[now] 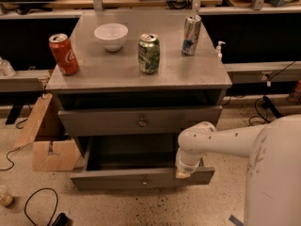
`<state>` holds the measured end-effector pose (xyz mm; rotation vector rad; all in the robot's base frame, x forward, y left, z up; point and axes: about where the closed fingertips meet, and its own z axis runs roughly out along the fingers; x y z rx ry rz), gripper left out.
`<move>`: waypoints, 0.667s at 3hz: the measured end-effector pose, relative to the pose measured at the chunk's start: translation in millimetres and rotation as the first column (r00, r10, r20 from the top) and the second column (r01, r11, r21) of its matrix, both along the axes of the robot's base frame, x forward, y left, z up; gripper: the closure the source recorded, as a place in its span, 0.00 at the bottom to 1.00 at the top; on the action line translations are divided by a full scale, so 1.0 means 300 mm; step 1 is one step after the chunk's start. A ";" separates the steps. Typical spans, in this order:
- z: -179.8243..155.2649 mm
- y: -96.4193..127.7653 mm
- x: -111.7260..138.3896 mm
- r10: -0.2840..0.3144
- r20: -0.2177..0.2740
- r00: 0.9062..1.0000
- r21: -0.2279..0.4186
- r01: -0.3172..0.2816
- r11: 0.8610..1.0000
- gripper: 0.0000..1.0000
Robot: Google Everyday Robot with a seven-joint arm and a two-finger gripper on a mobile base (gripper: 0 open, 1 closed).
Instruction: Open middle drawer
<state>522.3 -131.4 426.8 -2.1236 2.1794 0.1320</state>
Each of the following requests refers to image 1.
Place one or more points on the clear plastic cup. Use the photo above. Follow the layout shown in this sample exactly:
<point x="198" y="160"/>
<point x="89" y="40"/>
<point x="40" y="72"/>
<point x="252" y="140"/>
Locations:
<point x="5" y="197"/>

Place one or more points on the orange bottle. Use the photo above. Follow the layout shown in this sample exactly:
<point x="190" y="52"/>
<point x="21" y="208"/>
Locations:
<point x="295" y="94"/>

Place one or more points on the grey drawer cabinet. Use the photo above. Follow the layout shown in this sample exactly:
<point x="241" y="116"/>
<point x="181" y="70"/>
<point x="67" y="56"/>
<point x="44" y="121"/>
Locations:
<point x="108" y="79"/>

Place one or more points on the white bowl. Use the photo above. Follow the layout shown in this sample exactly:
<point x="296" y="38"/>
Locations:
<point x="111" y="36"/>

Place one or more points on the silver blue energy can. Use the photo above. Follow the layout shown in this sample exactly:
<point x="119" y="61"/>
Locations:
<point x="191" y="33"/>

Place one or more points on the clear plastic container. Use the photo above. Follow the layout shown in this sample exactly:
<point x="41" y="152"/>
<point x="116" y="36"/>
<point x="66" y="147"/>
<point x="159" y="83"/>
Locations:
<point x="6" y="69"/>

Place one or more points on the grey top drawer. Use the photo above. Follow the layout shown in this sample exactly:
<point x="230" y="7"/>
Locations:
<point x="132" y="121"/>

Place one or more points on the red cola can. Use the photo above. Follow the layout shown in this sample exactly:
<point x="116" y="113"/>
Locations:
<point x="65" y="58"/>

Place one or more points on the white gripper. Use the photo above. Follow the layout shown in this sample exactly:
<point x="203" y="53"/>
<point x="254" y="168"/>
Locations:
<point x="185" y="165"/>

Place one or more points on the white pump bottle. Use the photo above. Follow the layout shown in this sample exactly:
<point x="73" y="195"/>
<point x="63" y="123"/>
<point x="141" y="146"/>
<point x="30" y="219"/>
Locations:
<point x="219" y="49"/>

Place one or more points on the green soda can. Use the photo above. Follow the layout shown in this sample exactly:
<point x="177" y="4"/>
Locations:
<point x="148" y="53"/>

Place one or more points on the cardboard box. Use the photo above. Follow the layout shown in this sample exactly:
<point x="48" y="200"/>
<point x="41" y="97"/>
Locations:
<point x="52" y="148"/>

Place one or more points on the grey drawer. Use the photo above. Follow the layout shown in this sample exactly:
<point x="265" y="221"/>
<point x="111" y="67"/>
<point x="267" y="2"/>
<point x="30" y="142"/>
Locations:
<point x="134" y="161"/>
<point x="132" y="121"/>

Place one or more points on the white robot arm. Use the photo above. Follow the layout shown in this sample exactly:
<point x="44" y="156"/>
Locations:
<point x="273" y="179"/>

